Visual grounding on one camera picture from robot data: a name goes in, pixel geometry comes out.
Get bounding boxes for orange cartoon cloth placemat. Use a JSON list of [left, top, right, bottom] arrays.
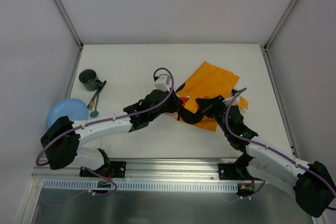
[[166, 61, 240, 132]]

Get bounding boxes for right aluminium frame post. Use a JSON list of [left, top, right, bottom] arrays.
[[263, 0, 300, 52]]

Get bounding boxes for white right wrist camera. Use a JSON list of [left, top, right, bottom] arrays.
[[223, 89, 241, 106]]

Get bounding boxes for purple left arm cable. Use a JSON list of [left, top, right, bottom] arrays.
[[35, 67, 175, 206]]

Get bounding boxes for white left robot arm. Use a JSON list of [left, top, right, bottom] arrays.
[[40, 90, 182, 177]]

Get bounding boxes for aluminium front rail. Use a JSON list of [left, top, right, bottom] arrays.
[[31, 157, 266, 183]]

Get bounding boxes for light blue plate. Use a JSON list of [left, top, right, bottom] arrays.
[[47, 98, 89, 127]]

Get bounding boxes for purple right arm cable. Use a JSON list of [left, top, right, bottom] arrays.
[[220, 87, 336, 210]]

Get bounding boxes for gold fork green handle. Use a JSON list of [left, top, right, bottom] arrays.
[[87, 80, 107, 111]]

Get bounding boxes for aluminium frame post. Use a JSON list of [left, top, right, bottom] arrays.
[[53, 0, 83, 49], [263, 0, 300, 52]]

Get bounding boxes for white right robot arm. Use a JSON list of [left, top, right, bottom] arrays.
[[196, 96, 335, 218]]

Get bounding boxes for white slotted cable duct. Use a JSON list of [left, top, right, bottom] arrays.
[[43, 179, 238, 193]]

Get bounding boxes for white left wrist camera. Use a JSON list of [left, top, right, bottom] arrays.
[[153, 73, 171, 92]]

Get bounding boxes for dark green mug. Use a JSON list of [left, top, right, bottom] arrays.
[[78, 69, 102, 92]]

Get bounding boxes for teal plastic spoon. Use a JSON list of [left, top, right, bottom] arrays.
[[90, 94, 100, 118]]

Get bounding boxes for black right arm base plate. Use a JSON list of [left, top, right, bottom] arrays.
[[217, 163, 262, 181]]

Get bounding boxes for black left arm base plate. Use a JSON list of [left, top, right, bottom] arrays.
[[79, 161, 127, 178]]

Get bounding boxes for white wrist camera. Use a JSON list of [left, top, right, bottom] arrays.
[[223, 89, 241, 106], [153, 73, 171, 92]]

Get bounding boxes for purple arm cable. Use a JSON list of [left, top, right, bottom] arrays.
[[220, 87, 336, 210], [35, 67, 175, 206]]

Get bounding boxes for left aluminium frame post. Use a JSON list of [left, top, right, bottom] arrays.
[[53, 0, 83, 49]]

